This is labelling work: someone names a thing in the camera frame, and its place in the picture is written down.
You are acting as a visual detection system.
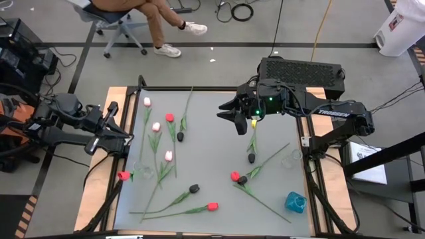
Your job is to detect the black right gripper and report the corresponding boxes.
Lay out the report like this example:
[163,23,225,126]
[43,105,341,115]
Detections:
[216,82,266,123]

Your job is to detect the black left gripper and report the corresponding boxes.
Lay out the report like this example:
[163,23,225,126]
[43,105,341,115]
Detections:
[82,101,131,147]

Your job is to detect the clear glass vase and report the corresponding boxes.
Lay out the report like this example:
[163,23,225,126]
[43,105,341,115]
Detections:
[132,160,155,180]
[281,148,303,169]

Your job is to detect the blue glass vase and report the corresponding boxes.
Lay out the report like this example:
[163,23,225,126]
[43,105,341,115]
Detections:
[284,191,308,214]

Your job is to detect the black perforated computer case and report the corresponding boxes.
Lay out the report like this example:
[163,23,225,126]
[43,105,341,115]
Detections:
[257,56,346,100]

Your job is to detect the white sneaker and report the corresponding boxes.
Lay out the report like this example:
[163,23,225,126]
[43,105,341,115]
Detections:
[153,42,183,59]
[181,21,209,37]

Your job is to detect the orange shop vacuum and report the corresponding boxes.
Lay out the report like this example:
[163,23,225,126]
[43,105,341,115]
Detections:
[0,82,50,173]

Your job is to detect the person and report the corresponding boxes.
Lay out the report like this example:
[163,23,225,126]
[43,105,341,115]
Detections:
[91,0,209,59]

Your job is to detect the black electronics rack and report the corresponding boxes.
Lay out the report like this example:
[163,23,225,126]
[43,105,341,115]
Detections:
[0,17,60,96]

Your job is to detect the white paper booklet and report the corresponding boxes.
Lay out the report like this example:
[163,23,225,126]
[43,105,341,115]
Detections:
[348,141,388,186]

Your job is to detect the black diagonal beam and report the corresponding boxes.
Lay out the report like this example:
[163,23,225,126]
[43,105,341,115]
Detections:
[343,131,425,179]

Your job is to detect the grey side table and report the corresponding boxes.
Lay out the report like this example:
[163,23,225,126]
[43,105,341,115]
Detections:
[341,141,418,204]

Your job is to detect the white bin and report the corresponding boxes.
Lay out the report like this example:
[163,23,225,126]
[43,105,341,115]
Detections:
[373,0,425,58]

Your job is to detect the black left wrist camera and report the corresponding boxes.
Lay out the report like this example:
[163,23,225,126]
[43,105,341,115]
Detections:
[84,135,100,156]

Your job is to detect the long black cable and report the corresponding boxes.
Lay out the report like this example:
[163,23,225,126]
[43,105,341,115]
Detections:
[268,0,286,58]

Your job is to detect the coiled black cable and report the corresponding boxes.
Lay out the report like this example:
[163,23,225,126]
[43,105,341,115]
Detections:
[215,0,255,23]

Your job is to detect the yellow cable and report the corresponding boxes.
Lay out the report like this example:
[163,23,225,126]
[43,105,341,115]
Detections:
[309,0,333,63]

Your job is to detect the black floor cables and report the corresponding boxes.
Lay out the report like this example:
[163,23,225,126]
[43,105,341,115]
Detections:
[369,81,425,116]

